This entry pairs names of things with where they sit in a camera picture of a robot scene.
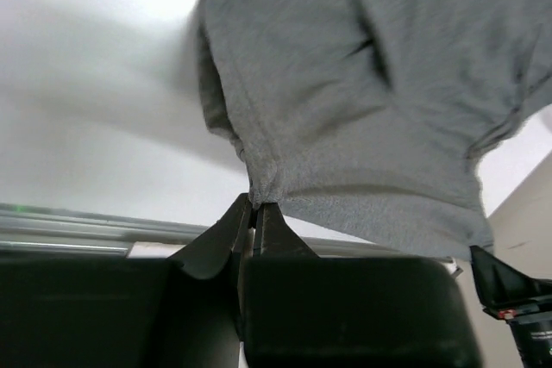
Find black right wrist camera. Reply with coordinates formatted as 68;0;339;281
483;307;551;368

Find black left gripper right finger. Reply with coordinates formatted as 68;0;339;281
241;204;483;367

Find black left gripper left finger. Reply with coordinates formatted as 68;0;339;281
1;196;252;367

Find aluminium front rail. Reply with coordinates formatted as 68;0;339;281
0;202;458;262

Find grey drawstring shorts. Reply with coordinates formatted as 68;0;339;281
198;0;551;260

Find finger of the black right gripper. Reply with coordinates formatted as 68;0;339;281
470;246;551;312

